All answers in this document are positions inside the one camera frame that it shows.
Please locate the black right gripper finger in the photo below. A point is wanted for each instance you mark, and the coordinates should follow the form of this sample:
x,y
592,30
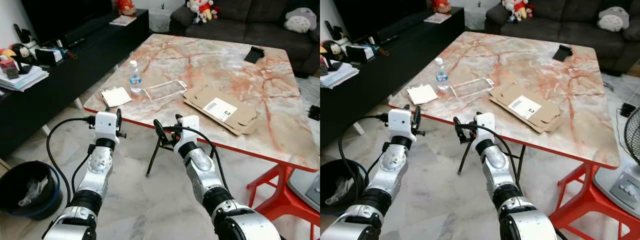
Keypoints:
x,y
457,124
157,127

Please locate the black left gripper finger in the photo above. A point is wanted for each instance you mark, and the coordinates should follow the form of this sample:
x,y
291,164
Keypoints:
x,y
118,115
416,113

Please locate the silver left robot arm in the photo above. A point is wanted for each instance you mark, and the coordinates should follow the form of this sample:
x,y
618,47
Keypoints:
x,y
392,167
97,170

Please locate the black round rubbish bin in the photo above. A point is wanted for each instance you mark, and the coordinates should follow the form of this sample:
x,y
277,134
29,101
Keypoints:
x,y
330,182
15,182

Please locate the white square paper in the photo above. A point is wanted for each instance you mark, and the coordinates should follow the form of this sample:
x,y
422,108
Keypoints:
x,y
116,96
422,94

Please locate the clear plastic tray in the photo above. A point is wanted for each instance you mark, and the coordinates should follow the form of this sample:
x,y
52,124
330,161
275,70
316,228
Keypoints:
x,y
165,90
471,87

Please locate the clear plastic water bottle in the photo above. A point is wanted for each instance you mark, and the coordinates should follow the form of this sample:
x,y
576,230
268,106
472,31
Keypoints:
x,y
135,80
441,77

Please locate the long black console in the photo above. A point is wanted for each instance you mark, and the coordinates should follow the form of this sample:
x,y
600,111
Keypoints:
x,y
370,95
60,95

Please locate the flat brown cardboard box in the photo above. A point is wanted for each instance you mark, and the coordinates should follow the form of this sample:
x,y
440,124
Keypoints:
x,y
545,115
240,117

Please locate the black box with white label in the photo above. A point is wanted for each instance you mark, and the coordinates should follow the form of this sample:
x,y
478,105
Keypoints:
x,y
50,56
361,53

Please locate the stack of white papers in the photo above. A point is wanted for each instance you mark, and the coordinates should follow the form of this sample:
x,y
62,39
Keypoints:
x,y
342,75
25,80

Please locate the thin pale booklet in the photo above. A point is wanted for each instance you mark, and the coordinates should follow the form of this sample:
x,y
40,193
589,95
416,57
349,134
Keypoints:
x,y
437,18
122,20

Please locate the crumpled clear plastic wrapper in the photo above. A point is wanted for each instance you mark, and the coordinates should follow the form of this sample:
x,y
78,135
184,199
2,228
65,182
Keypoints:
x,y
340,191
32,192

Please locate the black power adapter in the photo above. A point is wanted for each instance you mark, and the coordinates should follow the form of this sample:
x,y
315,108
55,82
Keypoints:
x,y
628,110
314,113

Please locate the white side table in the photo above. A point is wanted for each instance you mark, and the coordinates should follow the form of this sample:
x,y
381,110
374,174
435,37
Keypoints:
x,y
160,20
475,19

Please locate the black and white penguin toy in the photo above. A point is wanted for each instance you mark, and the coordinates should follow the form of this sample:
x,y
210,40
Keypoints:
x,y
22,51
332,49

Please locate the black television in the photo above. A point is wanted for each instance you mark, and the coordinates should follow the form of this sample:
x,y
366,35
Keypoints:
x,y
375,15
60,15

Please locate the orange plush toy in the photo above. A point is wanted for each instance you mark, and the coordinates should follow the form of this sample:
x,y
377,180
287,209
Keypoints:
x,y
441,5
126,7

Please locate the white floor fan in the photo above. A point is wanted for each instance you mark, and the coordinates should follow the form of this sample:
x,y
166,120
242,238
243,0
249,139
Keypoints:
x,y
307,190
620,185

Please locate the red and white doll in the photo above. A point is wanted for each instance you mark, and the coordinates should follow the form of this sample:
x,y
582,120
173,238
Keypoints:
x,y
520,7
204,9

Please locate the dark grey sofa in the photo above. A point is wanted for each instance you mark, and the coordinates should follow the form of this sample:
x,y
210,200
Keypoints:
x,y
250,25
565,22

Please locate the grey round plush toy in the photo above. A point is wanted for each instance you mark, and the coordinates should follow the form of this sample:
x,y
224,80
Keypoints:
x,y
300,21
612,20

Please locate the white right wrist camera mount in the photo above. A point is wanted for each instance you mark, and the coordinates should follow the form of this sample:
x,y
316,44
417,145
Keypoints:
x,y
187,131
484,127

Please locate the marble table with red frame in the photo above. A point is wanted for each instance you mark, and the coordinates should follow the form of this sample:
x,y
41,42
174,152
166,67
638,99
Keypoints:
x,y
225,70
540,75

